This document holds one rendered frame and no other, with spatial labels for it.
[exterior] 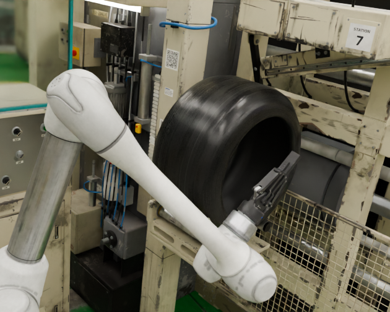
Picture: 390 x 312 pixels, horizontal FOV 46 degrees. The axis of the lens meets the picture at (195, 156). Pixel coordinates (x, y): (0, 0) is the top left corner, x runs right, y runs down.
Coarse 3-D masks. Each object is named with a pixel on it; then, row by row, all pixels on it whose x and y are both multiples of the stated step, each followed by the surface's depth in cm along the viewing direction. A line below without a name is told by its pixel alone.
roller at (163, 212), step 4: (160, 208) 191; (164, 208) 190; (160, 212) 190; (164, 212) 189; (168, 212) 188; (164, 216) 188; (168, 216) 187; (172, 216) 186; (168, 220) 187; (172, 220) 185; (176, 220) 184; (176, 224) 184; (180, 224) 182; (180, 228) 183; (184, 228) 180; (188, 232) 179
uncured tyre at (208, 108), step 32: (192, 96) 162; (224, 96) 156; (256, 96) 157; (160, 128) 164; (192, 128) 154; (224, 128) 150; (256, 128) 201; (288, 128) 175; (160, 160) 162; (192, 160) 151; (224, 160) 151; (256, 160) 204; (192, 192) 154; (224, 192) 203
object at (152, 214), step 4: (152, 200) 189; (148, 204) 189; (152, 204) 187; (156, 204) 189; (160, 204) 191; (148, 208) 189; (152, 208) 188; (156, 208) 190; (148, 212) 190; (152, 212) 189; (156, 212) 191; (148, 216) 190; (152, 216) 190; (156, 216) 191; (160, 216) 193; (148, 220) 191; (152, 220) 191
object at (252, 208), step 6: (264, 192) 132; (252, 198) 131; (258, 198) 130; (240, 204) 133; (246, 204) 131; (252, 204) 130; (258, 204) 132; (240, 210) 131; (246, 210) 130; (252, 210) 130; (258, 210) 130; (252, 216) 130; (258, 216) 130; (258, 222) 131
